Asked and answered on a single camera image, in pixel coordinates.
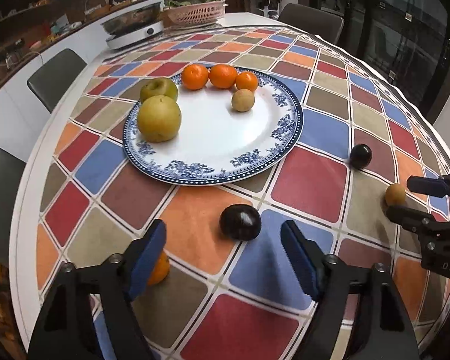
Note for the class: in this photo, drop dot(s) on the white induction cooker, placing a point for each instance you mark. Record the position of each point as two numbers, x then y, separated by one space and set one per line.
135 36

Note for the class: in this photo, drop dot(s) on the colourful checkered tablecloth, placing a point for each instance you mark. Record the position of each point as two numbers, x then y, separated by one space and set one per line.
307 176

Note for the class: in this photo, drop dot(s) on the black framed glass door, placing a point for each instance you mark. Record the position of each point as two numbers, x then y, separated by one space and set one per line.
390 26

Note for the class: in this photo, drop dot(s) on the green leafy vegetables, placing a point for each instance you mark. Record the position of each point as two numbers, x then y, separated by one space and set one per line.
180 3

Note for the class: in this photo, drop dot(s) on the yellow pear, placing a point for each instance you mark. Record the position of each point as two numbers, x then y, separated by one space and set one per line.
159 119

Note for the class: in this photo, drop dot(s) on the green pear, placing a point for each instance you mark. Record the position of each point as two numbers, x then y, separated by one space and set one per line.
158 89

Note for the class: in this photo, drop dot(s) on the small orange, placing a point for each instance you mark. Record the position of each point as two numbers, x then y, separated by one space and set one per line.
246 81

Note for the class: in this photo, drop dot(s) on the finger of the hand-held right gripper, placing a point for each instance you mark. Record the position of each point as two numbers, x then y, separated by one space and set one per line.
425 186
405 213

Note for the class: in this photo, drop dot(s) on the steel pan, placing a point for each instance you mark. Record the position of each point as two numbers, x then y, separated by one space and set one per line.
133 17

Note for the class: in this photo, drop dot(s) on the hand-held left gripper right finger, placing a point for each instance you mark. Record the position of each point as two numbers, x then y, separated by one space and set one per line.
300 262

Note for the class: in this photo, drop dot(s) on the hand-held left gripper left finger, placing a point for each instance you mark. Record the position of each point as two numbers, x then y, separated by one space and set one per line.
146 262

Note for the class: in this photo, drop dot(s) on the dark plum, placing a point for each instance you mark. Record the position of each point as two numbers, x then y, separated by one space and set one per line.
361 156
240 222

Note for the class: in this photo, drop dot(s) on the pink plastic basket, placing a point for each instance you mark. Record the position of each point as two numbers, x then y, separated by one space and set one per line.
195 14

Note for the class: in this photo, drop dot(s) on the blue and white plate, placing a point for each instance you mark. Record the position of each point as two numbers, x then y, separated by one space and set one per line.
210 135

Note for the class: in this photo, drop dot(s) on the white base cabinet with counter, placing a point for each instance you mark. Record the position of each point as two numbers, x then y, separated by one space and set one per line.
7 108

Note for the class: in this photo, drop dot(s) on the grey dining chair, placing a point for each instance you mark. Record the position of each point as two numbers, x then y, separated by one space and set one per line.
0 195
311 20
56 78

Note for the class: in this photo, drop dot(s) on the brown kiwi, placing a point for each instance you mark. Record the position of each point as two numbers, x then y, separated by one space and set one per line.
395 194
242 100

